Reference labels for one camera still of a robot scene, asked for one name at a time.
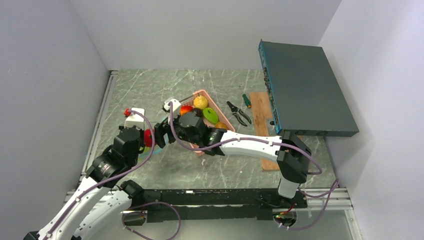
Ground purple cable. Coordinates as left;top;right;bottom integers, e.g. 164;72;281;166
168;100;340;232
41;109;182;240

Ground green pepper toy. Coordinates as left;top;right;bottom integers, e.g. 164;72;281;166
203;107;219;125

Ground pink plastic basket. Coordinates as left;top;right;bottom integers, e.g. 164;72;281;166
175;89;236;158

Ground green handled screwdriver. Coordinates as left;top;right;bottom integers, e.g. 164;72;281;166
242;94;252;109

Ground black handled pliers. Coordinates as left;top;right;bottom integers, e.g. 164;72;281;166
226;101;252;127

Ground orange red mango toy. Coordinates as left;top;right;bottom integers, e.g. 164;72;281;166
179;105;193;116

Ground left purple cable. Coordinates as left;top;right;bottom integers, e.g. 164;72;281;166
41;109;182;240

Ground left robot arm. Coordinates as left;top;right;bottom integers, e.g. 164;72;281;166
24;126;144;240

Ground wooden board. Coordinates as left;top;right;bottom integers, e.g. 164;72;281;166
249;92;279;172

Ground yellow bumpy fruit toy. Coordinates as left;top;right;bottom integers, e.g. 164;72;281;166
193;95;209;110

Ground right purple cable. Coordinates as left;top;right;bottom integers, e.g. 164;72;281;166
168;100;340;232

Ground red pomegranate toy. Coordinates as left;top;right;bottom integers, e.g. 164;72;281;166
143;129;154;148

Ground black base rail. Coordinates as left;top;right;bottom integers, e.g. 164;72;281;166
143;188;308;223

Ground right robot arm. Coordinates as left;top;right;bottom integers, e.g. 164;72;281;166
154;112;312;208

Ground dark mangosteen toy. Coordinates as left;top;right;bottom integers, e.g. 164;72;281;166
191;108;204;119

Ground clear zip top bag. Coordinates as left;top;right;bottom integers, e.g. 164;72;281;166
138;118;164;161

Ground dark blue network switch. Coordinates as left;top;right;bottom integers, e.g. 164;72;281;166
258;40;360;138

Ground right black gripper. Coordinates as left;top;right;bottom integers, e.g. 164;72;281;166
149;110;201;148

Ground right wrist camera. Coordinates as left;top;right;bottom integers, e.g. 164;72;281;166
162;97;182;117

